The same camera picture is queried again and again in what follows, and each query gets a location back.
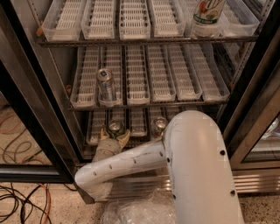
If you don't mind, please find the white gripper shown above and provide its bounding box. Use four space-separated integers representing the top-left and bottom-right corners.
93 127 130 161

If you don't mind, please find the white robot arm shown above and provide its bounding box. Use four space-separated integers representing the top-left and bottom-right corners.
74 110 244 224

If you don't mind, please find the bottom shelf tray two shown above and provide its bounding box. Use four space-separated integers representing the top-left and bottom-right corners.
108 108 126 123

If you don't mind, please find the shelf tray two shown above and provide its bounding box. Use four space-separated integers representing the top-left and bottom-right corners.
108 108 126 123
98 46 123 108
80 0 116 39

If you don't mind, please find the bottom shelf tray one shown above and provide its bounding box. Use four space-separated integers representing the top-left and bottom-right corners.
86 111 106 145

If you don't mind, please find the shelf tray one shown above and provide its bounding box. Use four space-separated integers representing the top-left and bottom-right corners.
42 0 87 42
70 46 100 109
86 111 106 145

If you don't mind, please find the bottom shelf tray three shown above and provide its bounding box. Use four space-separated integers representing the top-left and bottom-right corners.
129 108 147 137

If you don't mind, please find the shelf tray three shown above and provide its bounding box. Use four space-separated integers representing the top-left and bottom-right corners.
125 45 150 105
129 108 147 137
119 0 151 40

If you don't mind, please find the bottom shelf tray four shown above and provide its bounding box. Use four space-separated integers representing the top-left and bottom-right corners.
150 108 166 138

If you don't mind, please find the shelf tray four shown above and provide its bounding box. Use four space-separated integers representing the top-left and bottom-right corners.
150 108 166 138
147 45 176 102
149 0 186 38

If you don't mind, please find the green white can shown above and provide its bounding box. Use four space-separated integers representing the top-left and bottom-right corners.
151 116 168 137

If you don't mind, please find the middle shelf tray one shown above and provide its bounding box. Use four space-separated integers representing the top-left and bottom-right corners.
70 46 100 109

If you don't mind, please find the silver can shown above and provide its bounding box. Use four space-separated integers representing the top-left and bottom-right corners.
96 68 116 102

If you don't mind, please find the middle shelf tray three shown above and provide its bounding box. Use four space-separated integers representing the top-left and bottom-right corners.
125 45 150 105

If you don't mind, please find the bottom shelf tray five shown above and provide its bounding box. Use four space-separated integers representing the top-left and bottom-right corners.
165 107 180 121

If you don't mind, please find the shelf tray five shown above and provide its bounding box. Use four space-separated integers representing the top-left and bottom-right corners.
180 0 259 37
165 107 180 121
168 45 202 101

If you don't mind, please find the middle shelf tray four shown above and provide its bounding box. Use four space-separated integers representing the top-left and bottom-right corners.
147 45 176 102

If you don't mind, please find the middle shelf tray two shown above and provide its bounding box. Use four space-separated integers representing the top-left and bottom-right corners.
98 46 123 108

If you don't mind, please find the stainless steel fridge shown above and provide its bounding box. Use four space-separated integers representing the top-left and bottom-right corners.
0 0 280 205

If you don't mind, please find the left glass fridge door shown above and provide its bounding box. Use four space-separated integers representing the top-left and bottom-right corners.
0 62 74 184

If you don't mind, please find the glass fridge door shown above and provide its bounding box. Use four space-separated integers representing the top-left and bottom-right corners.
0 62 74 184
219 25 280 172

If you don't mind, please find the middle shelf tray five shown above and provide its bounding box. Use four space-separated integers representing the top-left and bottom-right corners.
168 45 202 101

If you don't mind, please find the middle shelf tray six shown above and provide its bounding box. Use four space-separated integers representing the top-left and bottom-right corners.
186 44 229 102

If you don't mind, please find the top shelf tray two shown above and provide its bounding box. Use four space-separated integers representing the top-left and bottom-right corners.
80 0 116 39

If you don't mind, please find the top shelf tray three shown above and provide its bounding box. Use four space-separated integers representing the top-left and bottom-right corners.
119 0 151 40

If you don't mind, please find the top shelf tray one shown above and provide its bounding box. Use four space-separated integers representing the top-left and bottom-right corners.
42 0 87 42

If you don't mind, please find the top shelf tray four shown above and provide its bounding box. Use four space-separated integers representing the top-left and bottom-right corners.
149 0 186 38

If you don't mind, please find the right glass fridge door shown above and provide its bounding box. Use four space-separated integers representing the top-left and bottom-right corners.
219 25 280 172

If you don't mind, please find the top shelf tray five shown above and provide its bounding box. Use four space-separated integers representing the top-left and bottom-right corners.
180 0 259 37

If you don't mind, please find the clear plastic bag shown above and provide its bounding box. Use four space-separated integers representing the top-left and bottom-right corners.
100 190 178 224

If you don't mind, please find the orange cable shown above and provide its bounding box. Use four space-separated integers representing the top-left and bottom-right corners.
38 183 53 224

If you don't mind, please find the black cable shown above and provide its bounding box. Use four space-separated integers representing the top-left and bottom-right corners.
0 183 78 224

